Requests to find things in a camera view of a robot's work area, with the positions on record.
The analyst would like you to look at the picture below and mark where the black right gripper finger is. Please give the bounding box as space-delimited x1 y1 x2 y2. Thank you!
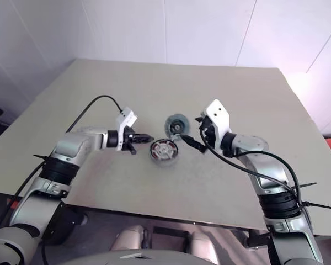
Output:
183 136 205 153
181 134 206 151

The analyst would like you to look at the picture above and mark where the beige rounded shape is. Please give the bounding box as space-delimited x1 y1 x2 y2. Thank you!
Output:
111 225 145 250
189 230 219 265

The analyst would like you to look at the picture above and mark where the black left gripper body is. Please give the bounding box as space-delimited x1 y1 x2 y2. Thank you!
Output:
122 126 138 156

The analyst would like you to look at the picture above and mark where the grey round disc part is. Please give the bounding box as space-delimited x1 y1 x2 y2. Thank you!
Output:
165 113 190 142

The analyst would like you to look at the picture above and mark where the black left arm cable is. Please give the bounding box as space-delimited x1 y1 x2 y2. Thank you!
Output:
0 95 122 221

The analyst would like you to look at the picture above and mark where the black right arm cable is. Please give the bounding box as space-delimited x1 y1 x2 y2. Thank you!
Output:
200 128 303 213

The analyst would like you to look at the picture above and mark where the black rotor wheel silver hub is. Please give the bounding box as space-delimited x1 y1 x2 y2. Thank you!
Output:
152 140 177 161

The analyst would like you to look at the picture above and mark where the silver motor stator housing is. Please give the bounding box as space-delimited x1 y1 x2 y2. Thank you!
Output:
150 139 179 164

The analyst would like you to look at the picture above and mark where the black table bracket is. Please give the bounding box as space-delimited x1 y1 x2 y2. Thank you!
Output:
247 234 271 250
153 226 191 244

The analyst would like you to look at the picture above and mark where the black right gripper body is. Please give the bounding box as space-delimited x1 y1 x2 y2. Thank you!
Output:
195 110 219 149

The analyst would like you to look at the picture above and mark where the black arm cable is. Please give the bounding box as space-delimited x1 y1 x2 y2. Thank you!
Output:
200 128 303 213
0 95 122 221

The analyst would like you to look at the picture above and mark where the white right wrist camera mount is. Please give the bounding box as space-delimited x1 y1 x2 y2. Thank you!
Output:
205 99 232 151

